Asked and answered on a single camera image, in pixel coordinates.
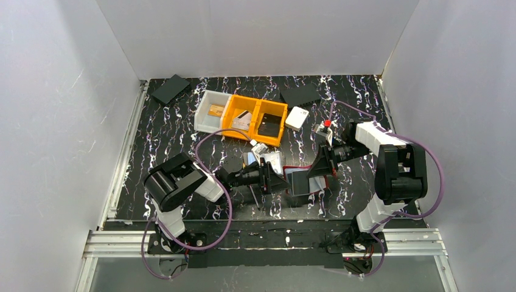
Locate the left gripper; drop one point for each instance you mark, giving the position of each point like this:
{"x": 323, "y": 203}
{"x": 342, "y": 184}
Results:
{"x": 265, "y": 179}

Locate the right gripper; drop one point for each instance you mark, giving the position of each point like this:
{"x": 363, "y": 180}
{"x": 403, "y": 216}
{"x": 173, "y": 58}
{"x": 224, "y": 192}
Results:
{"x": 328, "y": 160}

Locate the dark card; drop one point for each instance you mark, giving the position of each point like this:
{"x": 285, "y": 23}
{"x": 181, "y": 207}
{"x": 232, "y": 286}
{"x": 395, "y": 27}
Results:
{"x": 300, "y": 184}

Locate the red card holder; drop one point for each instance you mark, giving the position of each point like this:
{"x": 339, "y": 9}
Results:
{"x": 317, "y": 184}

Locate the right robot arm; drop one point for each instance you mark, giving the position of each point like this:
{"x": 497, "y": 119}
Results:
{"x": 400, "y": 172}

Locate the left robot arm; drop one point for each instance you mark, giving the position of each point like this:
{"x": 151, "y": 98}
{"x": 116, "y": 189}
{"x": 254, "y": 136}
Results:
{"x": 172, "y": 182}

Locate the black card in bin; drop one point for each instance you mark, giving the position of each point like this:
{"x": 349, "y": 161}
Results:
{"x": 269, "y": 126}

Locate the yellow bin with black card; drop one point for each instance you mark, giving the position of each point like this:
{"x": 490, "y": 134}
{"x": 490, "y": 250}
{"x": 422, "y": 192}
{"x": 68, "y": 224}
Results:
{"x": 271, "y": 107}

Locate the silver VIP card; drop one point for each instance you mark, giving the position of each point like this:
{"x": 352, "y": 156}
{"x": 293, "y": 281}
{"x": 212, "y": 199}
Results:
{"x": 242, "y": 121}

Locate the yellow bin with silver card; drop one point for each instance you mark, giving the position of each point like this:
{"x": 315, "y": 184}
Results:
{"x": 238, "y": 104}

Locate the gold card in white bin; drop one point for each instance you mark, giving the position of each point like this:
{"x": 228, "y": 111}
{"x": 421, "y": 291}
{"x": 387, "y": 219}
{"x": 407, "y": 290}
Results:
{"x": 216, "y": 110}

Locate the black yellow screwdriver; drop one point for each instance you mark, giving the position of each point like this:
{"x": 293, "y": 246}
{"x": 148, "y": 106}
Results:
{"x": 255, "y": 198}

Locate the white small box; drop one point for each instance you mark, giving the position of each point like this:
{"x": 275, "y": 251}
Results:
{"x": 296, "y": 118}

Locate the black flat box right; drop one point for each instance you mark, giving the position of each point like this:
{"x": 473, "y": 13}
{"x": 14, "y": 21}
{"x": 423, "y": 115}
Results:
{"x": 301, "y": 96}

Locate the black flat box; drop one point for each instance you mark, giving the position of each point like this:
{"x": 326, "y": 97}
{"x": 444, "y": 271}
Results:
{"x": 170, "y": 90}
{"x": 301, "y": 96}

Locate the white plastic bin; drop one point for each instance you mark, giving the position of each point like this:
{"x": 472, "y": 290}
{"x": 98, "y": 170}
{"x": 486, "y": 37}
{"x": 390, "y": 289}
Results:
{"x": 208, "y": 117}

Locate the black flat box left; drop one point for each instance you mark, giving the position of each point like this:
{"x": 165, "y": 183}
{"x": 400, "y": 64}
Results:
{"x": 170, "y": 90}

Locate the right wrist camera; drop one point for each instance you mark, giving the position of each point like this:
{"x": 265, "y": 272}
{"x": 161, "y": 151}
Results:
{"x": 324, "y": 129}

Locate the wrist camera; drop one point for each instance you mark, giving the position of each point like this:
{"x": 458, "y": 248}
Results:
{"x": 324, "y": 129}
{"x": 258, "y": 148}

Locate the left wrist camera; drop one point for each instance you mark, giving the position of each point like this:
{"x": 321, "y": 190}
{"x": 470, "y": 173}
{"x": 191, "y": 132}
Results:
{"x": 258, "y": 148}

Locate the aluminium table rail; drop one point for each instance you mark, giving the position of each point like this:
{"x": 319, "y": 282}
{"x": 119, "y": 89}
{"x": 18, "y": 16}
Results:
{"x": 110, "y": 207}

